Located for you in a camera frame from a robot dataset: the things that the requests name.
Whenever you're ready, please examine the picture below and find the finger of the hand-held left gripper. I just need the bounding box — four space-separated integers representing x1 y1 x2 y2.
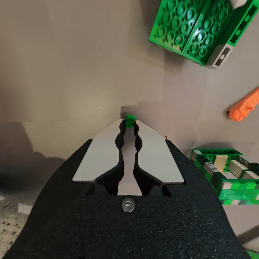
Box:
231 0 248 9

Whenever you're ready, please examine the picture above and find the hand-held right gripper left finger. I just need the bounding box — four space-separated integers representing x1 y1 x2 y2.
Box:
72 119 125 182

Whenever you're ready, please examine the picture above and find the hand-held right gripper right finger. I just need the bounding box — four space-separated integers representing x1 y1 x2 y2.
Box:
134 120 184 184

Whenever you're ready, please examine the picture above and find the small green lego brick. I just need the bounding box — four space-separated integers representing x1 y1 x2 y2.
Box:
125 114 135 128

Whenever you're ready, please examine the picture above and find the green lego plate assembly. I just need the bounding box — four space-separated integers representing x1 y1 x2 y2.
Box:
148 0 259 69

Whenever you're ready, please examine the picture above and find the green grey lego block build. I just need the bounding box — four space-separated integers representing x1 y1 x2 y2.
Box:
191 148 259 205

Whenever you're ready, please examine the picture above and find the orange lego brick separator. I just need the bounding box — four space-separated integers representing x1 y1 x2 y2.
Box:
228 87 259 122

